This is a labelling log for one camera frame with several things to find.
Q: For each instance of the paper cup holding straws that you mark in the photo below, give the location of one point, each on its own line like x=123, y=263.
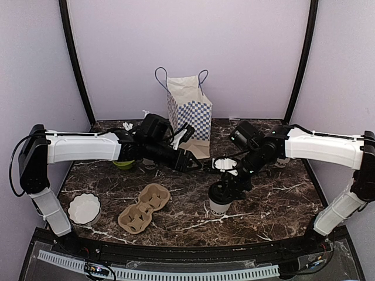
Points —
x=149, y=164

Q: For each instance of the right black frame post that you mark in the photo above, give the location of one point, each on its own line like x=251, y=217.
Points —
x=303, y=61

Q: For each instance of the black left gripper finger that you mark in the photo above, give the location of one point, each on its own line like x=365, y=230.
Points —
x=191, y=169
x=193, y=161

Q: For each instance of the green plastic bowl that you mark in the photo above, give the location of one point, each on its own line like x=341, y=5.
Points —
x=124, y=165

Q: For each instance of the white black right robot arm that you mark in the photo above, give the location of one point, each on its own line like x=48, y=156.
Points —
x=295, y=142

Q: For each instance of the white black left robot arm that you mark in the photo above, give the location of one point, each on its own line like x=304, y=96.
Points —
x=153, y=139

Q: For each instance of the white paper coffee cup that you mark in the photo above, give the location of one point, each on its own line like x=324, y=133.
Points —
x=218, y=209

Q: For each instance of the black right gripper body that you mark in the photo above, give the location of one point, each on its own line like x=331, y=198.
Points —
x=245, y=184

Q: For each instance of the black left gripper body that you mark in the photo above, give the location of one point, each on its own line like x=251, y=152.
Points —
x=179, y=167

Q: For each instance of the blue checkered paper bag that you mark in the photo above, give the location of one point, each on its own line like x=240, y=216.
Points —
x=188, y=104

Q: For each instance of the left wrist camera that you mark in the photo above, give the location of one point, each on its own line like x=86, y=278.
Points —
x=182, y=135

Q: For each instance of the brown cardboard cup carrier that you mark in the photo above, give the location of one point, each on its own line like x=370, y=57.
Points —
x=136, y=217

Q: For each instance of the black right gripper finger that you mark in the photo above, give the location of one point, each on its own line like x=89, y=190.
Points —
x=224, y=189
x=238, y=195

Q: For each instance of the white fluted ceramic dish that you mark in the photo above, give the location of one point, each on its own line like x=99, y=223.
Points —
x=85, y=209

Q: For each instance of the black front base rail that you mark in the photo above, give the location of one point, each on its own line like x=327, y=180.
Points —
x=274, y=252

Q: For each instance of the white wrapped straw upright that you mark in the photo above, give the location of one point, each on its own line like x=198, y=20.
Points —
x=145, y=112

